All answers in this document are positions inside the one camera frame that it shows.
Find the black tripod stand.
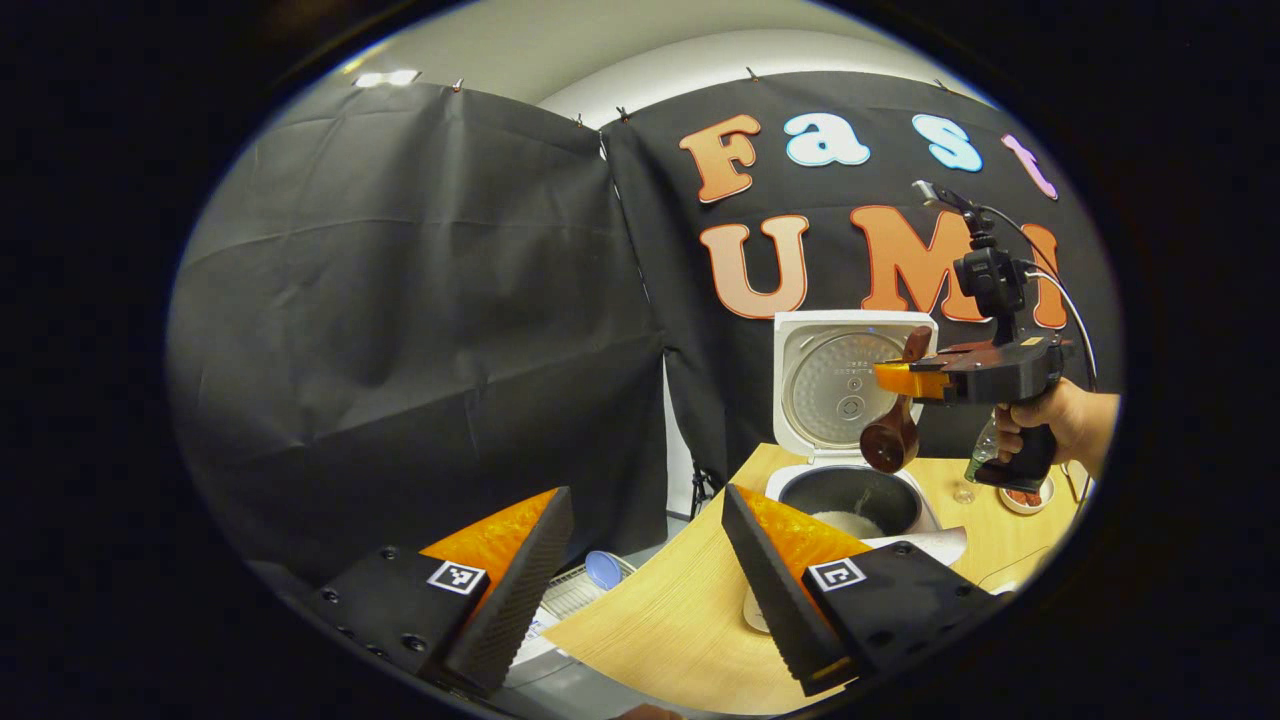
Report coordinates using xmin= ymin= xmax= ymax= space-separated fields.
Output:
xmin=688 ymin=462 xmax=723 ymax=519

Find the clear plastic water bottle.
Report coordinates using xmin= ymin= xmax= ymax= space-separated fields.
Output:
xmin=960 ymin=415 xmax=1001 ymax=504

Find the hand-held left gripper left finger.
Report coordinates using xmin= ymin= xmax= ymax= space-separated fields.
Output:
xmin=298 ymin=486 xmax=576 ymax=698

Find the metal wire rack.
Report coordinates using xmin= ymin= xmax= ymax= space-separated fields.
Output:
xmin=535 ymin=560 xmax=641 ymax=626

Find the white rice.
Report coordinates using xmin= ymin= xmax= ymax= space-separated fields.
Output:
xmin=812 ymin=511 xmax=886 ymax=541

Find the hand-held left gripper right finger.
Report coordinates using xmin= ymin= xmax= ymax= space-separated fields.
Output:
xmin=722 ymin=484 xmax=1013 ymax=698

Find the white round plate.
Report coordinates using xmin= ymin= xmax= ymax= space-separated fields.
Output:
xmin=998 ymin=477 xmax=1057 ymax=517

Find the dark brown wooden spoon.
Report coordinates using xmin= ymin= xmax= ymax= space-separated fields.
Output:
xmin=859 ymin=326 xmax=934 ymax=475

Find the white rice cooker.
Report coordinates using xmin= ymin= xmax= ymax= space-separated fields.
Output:
xmin=765 ymin=310 xmax=968 ymax=567

